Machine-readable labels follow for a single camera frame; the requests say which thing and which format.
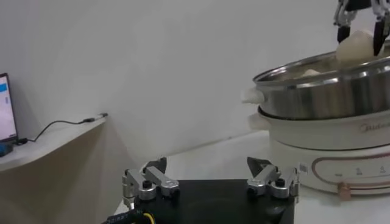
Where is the stainless steel steamer basket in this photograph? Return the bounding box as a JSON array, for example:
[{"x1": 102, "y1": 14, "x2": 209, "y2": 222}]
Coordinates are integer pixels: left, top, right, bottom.
[{"x1": 240, "y1": 41, "x2": 390, "y2": 120}]

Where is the white side table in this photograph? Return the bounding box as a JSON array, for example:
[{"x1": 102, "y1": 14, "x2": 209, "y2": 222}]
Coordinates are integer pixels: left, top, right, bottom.
[{"x1": 0, "y1": 117, "x2": 108, "y2": 174}]

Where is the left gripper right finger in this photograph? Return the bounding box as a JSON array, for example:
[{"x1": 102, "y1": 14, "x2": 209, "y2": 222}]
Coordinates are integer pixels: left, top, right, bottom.
[{"x1": 246, "y1": 156, "x2": 301, "y2": 203}]

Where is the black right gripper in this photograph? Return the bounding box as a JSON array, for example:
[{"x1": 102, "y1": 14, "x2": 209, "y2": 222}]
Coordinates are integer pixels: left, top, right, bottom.
[{"x1": 333, "y1": 0, "x2": 390, "y2": 57}]

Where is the white electric cooker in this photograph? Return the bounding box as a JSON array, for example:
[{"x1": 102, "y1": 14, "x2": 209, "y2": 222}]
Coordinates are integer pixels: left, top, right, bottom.
[{"x1": 248, "y1": 109, "x2": 390, "y2": 200}]

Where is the laptop screen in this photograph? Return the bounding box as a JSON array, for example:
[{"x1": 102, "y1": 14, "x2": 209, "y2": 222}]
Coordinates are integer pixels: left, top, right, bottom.
[{"x1": 0, "y1": 72, "x2": 19, "y2": 144}]

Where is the black cable with plug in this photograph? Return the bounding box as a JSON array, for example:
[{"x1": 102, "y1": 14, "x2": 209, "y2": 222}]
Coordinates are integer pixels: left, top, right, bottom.
[{"x1": 16, "y1": 117, "x2": 96, "y2": 145}]

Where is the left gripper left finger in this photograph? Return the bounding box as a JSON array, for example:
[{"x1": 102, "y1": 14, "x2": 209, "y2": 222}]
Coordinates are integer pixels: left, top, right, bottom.
[{"x1": 121, "y1": 156, "x2": 180, "y2": 211}]

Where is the white steamed baozi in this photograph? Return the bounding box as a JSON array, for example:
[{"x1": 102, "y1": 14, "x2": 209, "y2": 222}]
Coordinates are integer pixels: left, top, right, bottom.
[
  {"x1": 300, "y1": 68, "x2": 322, "y2": 77},
  {"x1": 336, "y1": 29, "x2": 381, "y2": 63}
]

